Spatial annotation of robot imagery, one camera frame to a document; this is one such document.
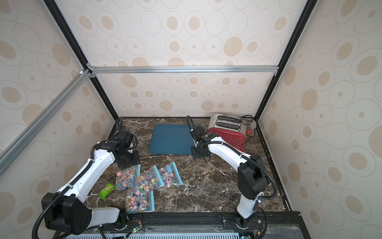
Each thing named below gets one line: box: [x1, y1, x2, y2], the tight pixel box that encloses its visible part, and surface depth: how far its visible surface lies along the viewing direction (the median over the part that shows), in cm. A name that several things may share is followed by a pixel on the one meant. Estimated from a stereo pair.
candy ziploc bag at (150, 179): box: [137, 164, 166, 192], surface depth 87 cm
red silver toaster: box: [206, 113, 246, 152], surface depth 95 cm
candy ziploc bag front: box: [125, 188, 156, 214], surface depth 81 cm
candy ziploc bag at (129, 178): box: [115, 164, 142, 191], surface depth 87 cm
